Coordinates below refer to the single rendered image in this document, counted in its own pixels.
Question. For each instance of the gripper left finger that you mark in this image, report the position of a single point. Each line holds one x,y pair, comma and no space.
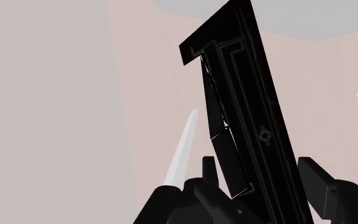
208,198

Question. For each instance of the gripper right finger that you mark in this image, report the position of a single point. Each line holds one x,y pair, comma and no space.
340,198

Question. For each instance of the black door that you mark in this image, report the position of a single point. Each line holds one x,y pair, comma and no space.
247,102

